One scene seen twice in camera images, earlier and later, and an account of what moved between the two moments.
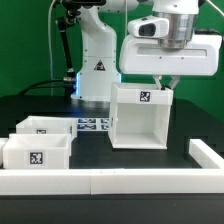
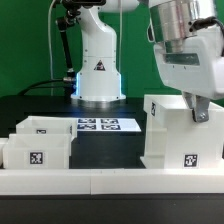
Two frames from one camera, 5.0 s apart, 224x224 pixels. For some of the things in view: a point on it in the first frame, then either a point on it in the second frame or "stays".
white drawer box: [48, 125] stays
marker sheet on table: [93, 124] stays
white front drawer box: [37, 151] stays
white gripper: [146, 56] -> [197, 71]
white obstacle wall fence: [207, 179] stays
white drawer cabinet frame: [139, 115] -> [175, 140]
